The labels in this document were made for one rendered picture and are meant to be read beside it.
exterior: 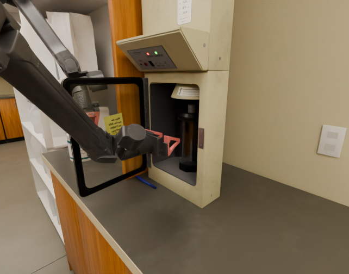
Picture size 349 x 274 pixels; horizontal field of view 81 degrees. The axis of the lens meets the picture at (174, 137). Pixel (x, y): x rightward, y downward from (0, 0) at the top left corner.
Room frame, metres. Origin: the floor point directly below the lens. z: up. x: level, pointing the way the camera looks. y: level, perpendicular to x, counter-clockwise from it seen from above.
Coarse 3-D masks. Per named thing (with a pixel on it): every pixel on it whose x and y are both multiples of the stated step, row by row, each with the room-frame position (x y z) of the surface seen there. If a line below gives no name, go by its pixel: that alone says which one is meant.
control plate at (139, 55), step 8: (144, 48) 0.69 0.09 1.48; (152, 48) 0.66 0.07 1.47; (160, 48) 0.64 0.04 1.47; (136, 56) 0.75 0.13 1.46; (144, 56) 0.72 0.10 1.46; (152, 56) 0.70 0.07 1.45; (160, 56) 0.67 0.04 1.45; (168, 56) 0.65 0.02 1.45; (160, 64) 0.70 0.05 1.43; (168, 64) 0.68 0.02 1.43
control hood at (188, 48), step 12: (144, 36) 0.65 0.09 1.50; (156, 36) 0.61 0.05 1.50; (168, 36) 0.58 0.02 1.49; (180, 36) 0.56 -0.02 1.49; (192, 36) 0.57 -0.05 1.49; (204, 36) 0.60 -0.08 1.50; (120, 48) 0.78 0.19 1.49; (132, 48) 0.73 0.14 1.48; (168, 48) 0.62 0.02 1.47; (180, 48) 0.59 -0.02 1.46; (192, 48) 0.57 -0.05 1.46; (204, 48) 0.61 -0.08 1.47; (132, 60) 0.80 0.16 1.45; (180, 60) 0.63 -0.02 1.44; (192, 60) 0.60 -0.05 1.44; (204, 60) 0.61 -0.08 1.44
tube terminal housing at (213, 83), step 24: (144, 0) 0.84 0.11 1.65; (168, 0) 0.75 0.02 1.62; (192, 0) 0.67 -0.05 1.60; (216, 0) 0.64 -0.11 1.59; (144, 24) 0.84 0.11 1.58; (168, 24) 0.75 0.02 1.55; (192, 24) 0.67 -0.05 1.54; (216, 24) 0.64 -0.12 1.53; (216, 48) 0.64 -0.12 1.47; (144, 72) 0.85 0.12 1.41; (168, 72) 0.75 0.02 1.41; (192, 72) 0.66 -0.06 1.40; (216, 72) 0.65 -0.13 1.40; (216, 96) 0.65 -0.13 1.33; (216, 120) 0.66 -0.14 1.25; (216, 144) 0.67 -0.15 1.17; (216, 168) 0.67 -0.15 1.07; (192, 192) 0.65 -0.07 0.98; (216, 192) 0.68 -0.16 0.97
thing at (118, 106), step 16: (80, 96) 0.64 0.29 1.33; (96, 96) 0.68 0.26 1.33; (112, 96) 0.72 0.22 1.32; (128, 96) 0.78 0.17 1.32; (96, 112) 0.67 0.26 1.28; (112, 112) 0.72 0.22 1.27; (128, 112) 0.77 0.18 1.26; (112, 128) 0.71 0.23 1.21; (128, 160) 0.76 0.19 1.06; (96, 176) 0.65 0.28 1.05; (112, 176) 0.70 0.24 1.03
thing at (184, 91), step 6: (180, 84) 0.75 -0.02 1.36; (186, 84) 0.73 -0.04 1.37; (192, 84) 0.72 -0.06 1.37; (174, 90) 0.77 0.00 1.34; (180, 90) 0.73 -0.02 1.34; (186, 90) 0.72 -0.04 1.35; (192, 90) 0.71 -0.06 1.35; (198, 90) 0.71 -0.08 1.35; (174, 96) 0.75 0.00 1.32; (180, 96) 0.72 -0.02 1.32; (186, 96) 0.71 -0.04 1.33; (192, 96) 0.71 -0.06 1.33; (198, 96) 0.71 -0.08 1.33
